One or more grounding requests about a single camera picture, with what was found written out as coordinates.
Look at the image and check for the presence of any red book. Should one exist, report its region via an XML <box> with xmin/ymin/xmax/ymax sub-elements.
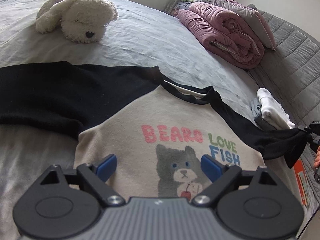
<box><xmin>291</xmin><ymin>159</ymin><xmax>312</xmax><ymax>207</ymax></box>

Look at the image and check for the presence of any light blue notebook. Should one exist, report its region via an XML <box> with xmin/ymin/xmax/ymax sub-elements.
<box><xmin>299</xmin><ymin>172</ymin><xmax>310</xmax><ymax>204</ymax></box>

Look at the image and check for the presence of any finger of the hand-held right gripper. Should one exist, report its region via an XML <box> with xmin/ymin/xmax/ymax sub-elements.
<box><xmin>300</xmin><ymin>124</ymin><xmax>314</xmax><ymax>142</ymax></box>

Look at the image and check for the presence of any white plush dog toy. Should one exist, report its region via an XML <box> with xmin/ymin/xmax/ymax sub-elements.
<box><xmin>35</xmin><ymin>0</ymin><xmax>118</xmax><ymax>43</ymax></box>

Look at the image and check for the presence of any grey quilted headboard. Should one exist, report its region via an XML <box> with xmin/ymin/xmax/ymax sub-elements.
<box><xmin>247</xmin><ymin>4</ymin><xmax>320</xmax><ymax>130</ymax></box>

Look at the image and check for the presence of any white folded garment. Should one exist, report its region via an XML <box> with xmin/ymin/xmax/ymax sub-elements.
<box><xmin>257</xmin><ymin>88</ymin><xmax>296</xmax><ymax>130</ymax></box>

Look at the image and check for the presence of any pink folded quilt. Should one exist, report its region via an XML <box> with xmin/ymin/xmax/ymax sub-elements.
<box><xmin>176</xmin><ymin>1</ymin><xmax>265</xmax><ymax>70</ymax></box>

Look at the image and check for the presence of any pink and grey pillow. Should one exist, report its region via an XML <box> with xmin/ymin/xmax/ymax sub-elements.
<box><xmin>209</xmin><ymin>0</ymin><xmax>277</xmax><ymax>51</ymax></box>

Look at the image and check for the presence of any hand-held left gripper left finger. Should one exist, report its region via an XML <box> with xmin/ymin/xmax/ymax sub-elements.
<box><xmin>40</xmin><ymin>154</ymin><xmax>126</xmax><ymax>207</ymax></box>

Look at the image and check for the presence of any person's right hand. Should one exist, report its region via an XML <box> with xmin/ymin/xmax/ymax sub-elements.
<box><xmin>313</xmin><ymin>145</ymin><xmax>320</xmax><ymax>168</ymax></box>

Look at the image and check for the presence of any grey bed sheet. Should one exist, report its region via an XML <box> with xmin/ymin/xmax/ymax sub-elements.
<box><xmin>0</xmin><ymin>0</ymin><xmax>320</xmax><ymax>230</ymax></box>

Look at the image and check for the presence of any beige and black raglan sweatshirt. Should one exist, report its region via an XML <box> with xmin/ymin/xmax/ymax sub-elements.
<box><xmin>0</xmin><ymin>60</ymin><xmax>310</xmax><ymax>200</ymax></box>

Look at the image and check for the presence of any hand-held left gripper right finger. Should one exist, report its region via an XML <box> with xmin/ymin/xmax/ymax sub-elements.
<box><xmin>191</xmin><ymin>154</ymin><xmax>278</xmax><ymax>207</ymax></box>

